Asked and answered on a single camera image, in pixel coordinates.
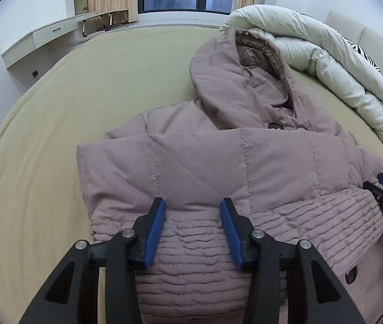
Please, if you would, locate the beige padded headboard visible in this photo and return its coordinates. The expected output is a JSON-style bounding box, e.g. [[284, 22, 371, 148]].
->
[[325, 11, 383, 92]]

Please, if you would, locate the bed with olive sheet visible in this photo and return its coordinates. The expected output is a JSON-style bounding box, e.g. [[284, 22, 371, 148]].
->
[[0, 23, 383, 324]]

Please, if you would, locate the mauve hooded puffer jacket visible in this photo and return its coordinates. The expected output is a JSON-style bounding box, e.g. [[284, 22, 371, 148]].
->
[[77, 28, 383, 324]]

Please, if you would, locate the zebra print pillow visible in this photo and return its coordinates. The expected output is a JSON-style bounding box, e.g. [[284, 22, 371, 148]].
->
[[294, 12, 381, 73]]

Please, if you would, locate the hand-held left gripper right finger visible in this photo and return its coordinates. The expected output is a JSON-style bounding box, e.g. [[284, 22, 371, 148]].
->
[[220, 197, 368, 324]]

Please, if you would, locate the white wall-mounted desk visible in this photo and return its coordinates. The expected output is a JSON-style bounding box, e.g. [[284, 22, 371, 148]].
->
[[2, 12, 97, 71]]

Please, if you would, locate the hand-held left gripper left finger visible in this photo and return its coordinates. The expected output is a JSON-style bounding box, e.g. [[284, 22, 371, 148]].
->
[[19, 197, 167, 324]]

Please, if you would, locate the metal frame chair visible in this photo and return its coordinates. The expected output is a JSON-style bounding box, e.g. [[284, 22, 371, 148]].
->
[[78, 11, 128, 38]]

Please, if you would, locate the white folded duvet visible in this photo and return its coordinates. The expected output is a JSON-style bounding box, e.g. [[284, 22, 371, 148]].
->
[[219, 5, 383, 148]]

